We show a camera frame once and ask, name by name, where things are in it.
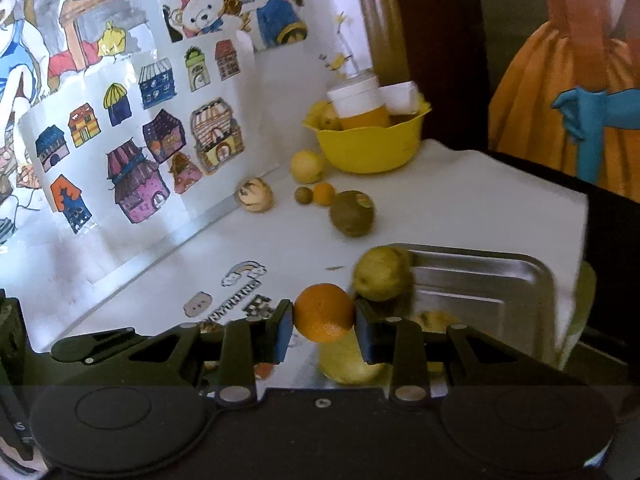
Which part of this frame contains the brown kiwi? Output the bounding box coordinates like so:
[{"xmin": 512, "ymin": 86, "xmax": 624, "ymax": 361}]
[{"xmin": 329, "ymin": 190, "xmax": 376, "ymax": 238}]

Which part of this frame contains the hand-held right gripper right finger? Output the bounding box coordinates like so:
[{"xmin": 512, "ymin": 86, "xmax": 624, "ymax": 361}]
[{"xmin": 354, "ymin": 300, "xmax": 587, "ymax": 407}]

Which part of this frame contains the colourful houses drawing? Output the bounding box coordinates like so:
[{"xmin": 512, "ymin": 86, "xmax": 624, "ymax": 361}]
[{"xmin": 17, "ymin": 30, "xmax": 281, "ymax": 283}]

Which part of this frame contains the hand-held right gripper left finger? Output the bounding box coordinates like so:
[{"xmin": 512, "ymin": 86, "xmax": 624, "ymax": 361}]
[{"xmin": 50, "ymin": 299, "xmax": 296, "ymax": 407}]

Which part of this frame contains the small yellow lemon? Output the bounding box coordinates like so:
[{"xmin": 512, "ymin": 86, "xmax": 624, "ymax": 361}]
[{"xmin": 352, "ymin": 245, "xmax": 415, "ymax": 303}]

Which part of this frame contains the large yellow lemon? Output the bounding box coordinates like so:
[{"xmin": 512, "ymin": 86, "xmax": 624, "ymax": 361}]
[{"xmin": 317, "ymin": 335, "xmax": 391, "ymax": 386}]

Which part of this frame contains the orange dress girl poster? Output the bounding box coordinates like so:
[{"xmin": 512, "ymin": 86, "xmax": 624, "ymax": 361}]
[{"xmin": 487, "ymin": 0, "xmax": 640, "ymax": 196}]

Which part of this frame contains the striped pepino melon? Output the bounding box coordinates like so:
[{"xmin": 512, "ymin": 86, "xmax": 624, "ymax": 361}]
[{"xmin": 235, "ymin": 177, "xmax": 274, "ymax": 213}]

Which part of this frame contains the brown wooden door frame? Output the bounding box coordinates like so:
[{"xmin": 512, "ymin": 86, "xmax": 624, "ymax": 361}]
[{"xmin": 350, "ymin": 0, "xmax": 416, "ymax": 91}]

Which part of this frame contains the small orange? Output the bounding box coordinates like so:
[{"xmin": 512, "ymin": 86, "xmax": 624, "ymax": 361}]
[
  {"xmin": 293, "ymin": 283, "xmax": 357, "ymax": 345},
  {"xmin": 312, "ymin": 181, "xmax": 337, "ymax": 207}
]

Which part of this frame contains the metal tray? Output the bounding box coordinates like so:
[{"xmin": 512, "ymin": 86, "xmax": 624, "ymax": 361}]
[{"xmin": 260, "ymin": 242, "xmax": 558, "ymax": 396}]

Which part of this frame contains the yellow plastic bowl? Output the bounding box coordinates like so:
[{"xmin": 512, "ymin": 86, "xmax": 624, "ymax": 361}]
[{"xmin": 302, "ymin": 95, "xmax": 433, "ymax": 175}]

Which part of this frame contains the dark wooden cabinet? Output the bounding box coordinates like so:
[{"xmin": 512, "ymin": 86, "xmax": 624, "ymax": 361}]
[{"xmin": 390, "ymin": 0, "xmax": 640, "ymax": 391}]

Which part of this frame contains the boy with fan drawing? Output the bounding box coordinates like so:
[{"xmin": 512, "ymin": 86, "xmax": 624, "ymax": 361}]
[{"xmin": 0, "ymin": 0, "xmax": 156, "ymax": 266}]

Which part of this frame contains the girl with teddy drawing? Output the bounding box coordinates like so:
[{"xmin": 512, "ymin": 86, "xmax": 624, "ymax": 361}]
[{"xmin": 155, "ymin": 0, "xmax": 308, "ymax": 53}]

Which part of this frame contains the white folded tissue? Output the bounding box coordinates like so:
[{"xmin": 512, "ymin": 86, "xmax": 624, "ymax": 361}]
[{"xmin": 380, "ymin": 80, "xmax": 421, "ymax": 115}]

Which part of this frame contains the white and orange cup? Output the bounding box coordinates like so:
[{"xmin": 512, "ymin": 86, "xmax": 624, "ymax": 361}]
[{"xmin": 326, "ymin": 69, "xmax": 391, "ymax": 130}]

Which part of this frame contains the yellow flower twig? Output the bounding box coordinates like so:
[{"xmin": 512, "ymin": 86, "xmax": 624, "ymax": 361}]
[{"xmin": 320, "ymin": 12, "xmax": 358, "ymax": 78}]

